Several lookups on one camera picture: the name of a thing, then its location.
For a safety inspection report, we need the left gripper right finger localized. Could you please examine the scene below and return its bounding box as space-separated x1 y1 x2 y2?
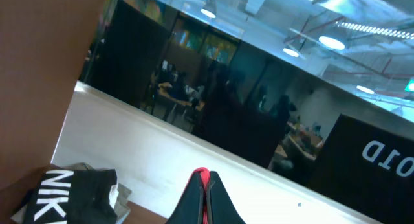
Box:
206 171 245 224

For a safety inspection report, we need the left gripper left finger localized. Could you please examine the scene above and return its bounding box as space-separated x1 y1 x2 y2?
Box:
166 172 203 224

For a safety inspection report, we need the red t-shirt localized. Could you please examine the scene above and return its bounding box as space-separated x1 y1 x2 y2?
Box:
195 167 210 224

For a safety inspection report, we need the white folded garment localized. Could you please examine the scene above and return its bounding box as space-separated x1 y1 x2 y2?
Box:
109 183 119 209

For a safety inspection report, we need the olive folded garment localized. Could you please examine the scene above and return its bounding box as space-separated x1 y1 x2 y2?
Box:
11 162 133 224

